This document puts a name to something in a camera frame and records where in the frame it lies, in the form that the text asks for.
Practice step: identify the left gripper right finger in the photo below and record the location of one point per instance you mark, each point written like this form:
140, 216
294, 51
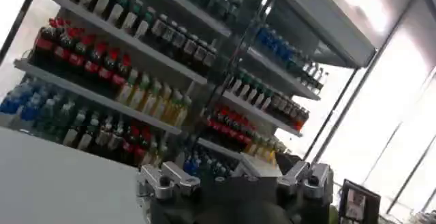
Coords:
308, 179

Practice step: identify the bottle shelf with wide bays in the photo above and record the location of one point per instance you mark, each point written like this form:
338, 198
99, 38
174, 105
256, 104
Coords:
112, 85

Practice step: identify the bottle shelf beside side table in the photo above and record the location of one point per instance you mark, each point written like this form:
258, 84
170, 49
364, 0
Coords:
269, 103

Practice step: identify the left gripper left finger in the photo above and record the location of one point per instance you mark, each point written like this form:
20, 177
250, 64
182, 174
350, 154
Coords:
170, 179

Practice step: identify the dark grey laptop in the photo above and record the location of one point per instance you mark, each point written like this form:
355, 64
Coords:
357, 203

